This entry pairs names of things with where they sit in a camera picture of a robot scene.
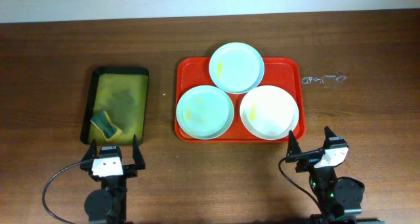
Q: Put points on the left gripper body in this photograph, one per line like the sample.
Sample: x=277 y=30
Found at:
x=130 y=169

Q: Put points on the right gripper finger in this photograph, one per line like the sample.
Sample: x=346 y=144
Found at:
x=329 y=137
x=293 y=147

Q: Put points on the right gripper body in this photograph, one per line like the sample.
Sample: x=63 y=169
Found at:
x=306 y=160

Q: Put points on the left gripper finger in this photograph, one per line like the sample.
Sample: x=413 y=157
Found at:
x=137 y=155
x=91 y=152

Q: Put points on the green and yellow sponge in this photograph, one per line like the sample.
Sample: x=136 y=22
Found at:
x=103 y=123

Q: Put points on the white cream plate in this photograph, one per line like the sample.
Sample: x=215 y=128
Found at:
x=269 y=112

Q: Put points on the light blue plate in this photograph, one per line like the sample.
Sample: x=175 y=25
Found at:
x=236 y=68
x=205 y=112

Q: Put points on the light blue plate top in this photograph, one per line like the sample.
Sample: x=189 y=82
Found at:
x=236 y=68

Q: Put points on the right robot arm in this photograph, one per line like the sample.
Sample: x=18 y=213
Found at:
x=337 y=198

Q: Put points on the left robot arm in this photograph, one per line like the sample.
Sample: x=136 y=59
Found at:
x=108 y=205

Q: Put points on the red plastic serving tray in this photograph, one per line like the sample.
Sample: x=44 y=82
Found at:
x=281 y=72

